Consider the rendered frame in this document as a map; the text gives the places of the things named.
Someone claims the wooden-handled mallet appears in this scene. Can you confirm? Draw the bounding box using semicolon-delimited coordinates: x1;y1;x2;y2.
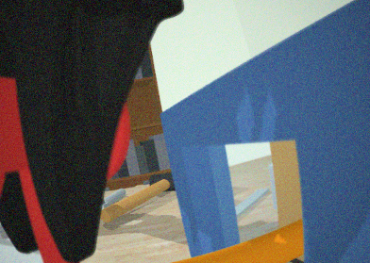
100;173;175;222

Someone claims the blue rectangular frame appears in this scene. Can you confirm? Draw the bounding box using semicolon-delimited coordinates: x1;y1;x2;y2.
160;0;370;263

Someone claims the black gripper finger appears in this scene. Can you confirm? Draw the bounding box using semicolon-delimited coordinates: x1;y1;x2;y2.
0;0;184;263
0;51;39;254

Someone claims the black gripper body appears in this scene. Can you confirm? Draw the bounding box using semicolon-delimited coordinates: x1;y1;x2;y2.
0;30;12;52

